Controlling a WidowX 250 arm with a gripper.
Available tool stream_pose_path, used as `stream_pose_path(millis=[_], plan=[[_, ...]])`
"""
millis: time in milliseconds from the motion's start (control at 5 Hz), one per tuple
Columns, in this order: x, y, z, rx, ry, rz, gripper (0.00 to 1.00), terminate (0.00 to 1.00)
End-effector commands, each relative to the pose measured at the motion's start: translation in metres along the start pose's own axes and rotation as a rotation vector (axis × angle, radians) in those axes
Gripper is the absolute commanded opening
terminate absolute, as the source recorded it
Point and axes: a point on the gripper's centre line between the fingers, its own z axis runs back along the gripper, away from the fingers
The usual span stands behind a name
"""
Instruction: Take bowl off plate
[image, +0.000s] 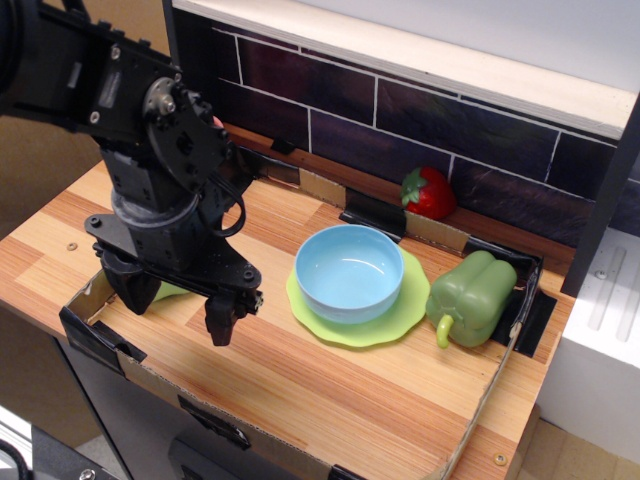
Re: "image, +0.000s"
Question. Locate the green toy bell pepper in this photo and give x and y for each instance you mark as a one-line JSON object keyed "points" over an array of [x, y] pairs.
{"points": [[466, 303]]}

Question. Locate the white shelf ledge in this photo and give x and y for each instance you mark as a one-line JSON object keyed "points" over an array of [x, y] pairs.
{"points": [[582, 104]]}

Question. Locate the light green plate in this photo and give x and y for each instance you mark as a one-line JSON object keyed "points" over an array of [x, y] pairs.
{"points": [[406, 312]]}

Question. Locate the cardboard fence with black tape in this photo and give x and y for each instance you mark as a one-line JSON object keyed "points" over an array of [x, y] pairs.
{"points": [[404, 409]]}

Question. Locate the small green object behind gripper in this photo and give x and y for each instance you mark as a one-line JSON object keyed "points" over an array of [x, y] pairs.
{"points": [[167, 290]]}

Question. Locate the white side cabinet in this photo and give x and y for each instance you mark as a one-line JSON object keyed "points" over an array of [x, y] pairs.
{"points": [[591, 389]]}

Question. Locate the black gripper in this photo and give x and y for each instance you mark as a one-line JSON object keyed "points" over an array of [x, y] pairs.
{"points": [[160, 232]]}

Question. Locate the red toy strawberry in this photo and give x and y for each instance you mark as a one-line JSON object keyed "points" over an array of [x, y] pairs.
{"points": [[426, 192]]}

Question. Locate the light blue bowl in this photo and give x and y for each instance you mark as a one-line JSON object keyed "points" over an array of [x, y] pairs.
{"points": [[349, 274]]}

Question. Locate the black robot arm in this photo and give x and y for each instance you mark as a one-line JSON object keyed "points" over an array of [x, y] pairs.
{"points": [[173, 169]]}

